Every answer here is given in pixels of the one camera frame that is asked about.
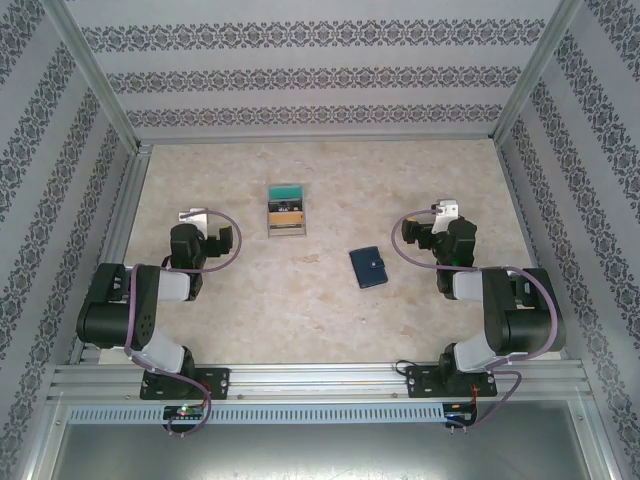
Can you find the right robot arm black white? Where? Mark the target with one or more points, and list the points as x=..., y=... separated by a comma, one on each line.
x=530, y=320

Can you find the grey metal sheet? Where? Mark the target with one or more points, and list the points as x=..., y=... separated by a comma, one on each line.
x=320, y=455

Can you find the aluminium side rail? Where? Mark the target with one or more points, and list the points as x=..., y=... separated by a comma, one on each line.
x=117, y=220

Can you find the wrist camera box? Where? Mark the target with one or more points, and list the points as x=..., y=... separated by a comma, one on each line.
x=445, y=215
x=194, y=219

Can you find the black card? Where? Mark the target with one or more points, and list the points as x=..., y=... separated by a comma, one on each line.
x=286, y=205

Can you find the teal card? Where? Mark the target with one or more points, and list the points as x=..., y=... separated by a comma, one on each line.
x=286, y=192

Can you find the dark blue card wallet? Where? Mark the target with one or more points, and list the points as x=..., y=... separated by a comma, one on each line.
x=369, y=267

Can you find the circuit board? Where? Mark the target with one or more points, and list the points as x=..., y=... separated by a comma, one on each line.
x=184, y=412
x=460, y=414

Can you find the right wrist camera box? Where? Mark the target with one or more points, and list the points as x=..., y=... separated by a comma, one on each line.
x=445, y=215

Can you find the orange card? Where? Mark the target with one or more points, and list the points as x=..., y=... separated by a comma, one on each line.
x=286, y=218

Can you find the right circuit board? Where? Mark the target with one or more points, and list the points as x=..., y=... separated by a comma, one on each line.
x=460, y=414

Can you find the left circuit board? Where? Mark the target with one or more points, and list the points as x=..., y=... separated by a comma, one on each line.
x=184, y=412

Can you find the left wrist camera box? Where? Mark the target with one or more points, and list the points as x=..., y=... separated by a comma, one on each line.
x=194, y=219

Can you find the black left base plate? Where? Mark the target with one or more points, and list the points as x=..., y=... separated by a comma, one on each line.
x=217, y=382

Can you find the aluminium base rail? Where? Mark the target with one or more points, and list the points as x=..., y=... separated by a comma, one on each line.
x=320, y=382

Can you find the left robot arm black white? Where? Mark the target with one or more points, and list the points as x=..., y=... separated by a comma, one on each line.
x=107, y=315

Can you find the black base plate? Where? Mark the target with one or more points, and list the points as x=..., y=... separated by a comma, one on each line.
x=420, y=382
x=217, y=382

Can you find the aluminium frame post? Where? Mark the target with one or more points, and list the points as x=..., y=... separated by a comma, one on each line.
x=90, y=70
x=537, y=70

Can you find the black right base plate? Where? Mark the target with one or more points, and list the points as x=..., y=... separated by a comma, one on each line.
x=420, y=382

